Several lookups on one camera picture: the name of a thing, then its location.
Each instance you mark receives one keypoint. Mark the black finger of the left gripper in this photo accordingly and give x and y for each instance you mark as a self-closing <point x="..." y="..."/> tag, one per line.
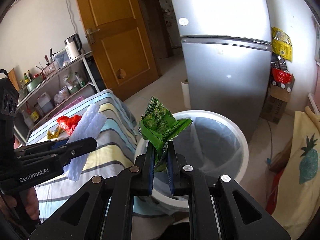
<point x="51" y="151"/>

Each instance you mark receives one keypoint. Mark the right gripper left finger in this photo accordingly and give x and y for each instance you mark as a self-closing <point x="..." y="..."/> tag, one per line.
<point x="143" y="182"/>

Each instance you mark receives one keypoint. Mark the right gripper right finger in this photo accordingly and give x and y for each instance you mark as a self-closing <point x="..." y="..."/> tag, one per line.
<point x="177" y="183"/>

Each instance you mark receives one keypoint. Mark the yellow orange snack wrapper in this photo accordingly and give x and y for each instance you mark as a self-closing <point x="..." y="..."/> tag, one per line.
<point x="55" y="134"/>

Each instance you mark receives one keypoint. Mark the red plastic bag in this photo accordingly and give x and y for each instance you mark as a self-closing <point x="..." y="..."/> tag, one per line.
<point x="68" y="124"/>

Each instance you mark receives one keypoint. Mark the green snack wrapper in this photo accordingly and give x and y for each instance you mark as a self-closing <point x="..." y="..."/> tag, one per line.
<point x="159" y="126"/>

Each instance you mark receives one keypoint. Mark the clear bubble plastic bag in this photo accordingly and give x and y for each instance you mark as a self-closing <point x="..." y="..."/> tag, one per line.
<point x="90" y="125"/>

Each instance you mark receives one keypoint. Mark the white trash bin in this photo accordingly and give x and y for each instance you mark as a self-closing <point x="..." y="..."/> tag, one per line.
<point x="213" y="144"/>

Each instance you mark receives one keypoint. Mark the metal kitchen shelf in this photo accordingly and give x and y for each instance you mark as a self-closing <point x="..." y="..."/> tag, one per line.
<point x="52" y="85"/>

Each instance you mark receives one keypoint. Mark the person left hand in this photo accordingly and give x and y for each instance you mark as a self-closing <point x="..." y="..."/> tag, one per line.
<point x="31" y="204"/>

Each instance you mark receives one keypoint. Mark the striped tablecloth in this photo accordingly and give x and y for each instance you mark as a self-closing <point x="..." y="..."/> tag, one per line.
<point x="116" y="146"/>

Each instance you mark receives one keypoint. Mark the white oil jug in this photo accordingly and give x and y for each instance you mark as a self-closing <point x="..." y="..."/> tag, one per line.
<point x="45" y="102"/>

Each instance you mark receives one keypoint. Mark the pink storage box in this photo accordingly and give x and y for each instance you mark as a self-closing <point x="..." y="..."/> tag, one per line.
<point x="75" y="102"/>

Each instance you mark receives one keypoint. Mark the steel mixing bowl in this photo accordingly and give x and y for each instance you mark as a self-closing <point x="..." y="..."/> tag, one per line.
<point x="34" y="83"/>

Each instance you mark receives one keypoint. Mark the white paper roll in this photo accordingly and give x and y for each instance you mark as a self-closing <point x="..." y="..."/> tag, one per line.
<point x="185" y="92"/>

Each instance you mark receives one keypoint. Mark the pink utensil basket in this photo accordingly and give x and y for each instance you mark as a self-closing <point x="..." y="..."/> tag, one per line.
<point x="51" y="69"/>

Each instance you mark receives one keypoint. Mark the wooden cutting board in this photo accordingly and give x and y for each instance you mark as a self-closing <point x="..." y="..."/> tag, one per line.
<point x="13" y="79"/>

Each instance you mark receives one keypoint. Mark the clear plastic container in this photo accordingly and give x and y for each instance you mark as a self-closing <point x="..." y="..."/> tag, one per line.
<point x="61" y="58"/>

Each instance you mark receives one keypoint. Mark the white electric kettle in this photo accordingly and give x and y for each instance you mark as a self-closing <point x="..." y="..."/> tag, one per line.
<point x="73" y="46"/>

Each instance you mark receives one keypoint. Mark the yellow pineapple cloth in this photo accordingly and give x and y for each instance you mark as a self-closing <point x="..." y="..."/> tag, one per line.
<point x="298" y="188"/>

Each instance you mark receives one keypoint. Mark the cardboard box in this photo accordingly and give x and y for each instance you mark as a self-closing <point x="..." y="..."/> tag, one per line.
<point x="277" y="97"/>

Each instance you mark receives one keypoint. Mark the silver refrigerator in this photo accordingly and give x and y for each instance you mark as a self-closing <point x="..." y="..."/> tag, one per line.
<point x="227" y="51"/>

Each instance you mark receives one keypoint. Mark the wooden door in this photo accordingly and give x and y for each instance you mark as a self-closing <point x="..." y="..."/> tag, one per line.
<point x="119" y="41"/>

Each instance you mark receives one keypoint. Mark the yellow bag on wall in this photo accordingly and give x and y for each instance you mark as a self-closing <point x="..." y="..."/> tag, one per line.
<point x="281" y="44"/>

